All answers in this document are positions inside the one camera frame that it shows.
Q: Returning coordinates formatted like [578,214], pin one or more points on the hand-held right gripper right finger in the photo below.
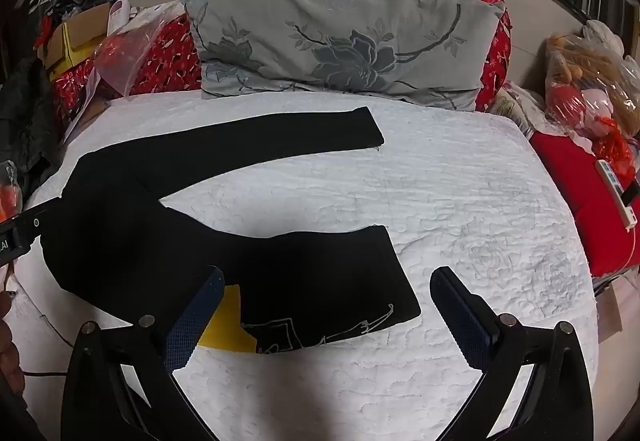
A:
[465,321]

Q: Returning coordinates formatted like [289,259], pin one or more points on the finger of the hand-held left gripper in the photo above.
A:
[30,223]

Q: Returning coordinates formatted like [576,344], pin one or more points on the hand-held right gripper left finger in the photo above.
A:
[194,321]

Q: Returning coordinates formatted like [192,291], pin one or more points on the black pants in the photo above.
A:
[125,221]

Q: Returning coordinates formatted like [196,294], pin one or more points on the person's left hand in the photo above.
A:
[10,356]

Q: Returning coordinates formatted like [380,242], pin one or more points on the yellow flat sheet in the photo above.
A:
[227,326]

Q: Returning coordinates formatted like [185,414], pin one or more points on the orange item in plastic bag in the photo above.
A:
[7,196]

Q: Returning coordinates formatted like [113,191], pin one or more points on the dark jacket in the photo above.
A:
[27,121]

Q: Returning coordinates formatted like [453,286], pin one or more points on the red cushion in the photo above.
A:
[570,181]

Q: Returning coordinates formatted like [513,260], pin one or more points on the cardboard box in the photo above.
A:
[75,38]

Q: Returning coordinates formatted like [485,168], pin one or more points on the clear plastic bag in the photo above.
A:
[130,51]

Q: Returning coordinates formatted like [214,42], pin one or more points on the white power strip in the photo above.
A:
[612,186]

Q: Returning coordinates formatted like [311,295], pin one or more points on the red floral quilt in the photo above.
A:
[167,58]

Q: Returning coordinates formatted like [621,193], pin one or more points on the red plastic bag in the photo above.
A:
[612,146]

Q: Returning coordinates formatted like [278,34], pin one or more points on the bag of stuffed toys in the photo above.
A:
[585,76]

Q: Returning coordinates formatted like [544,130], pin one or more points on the grey folded garment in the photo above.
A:
[350,41]

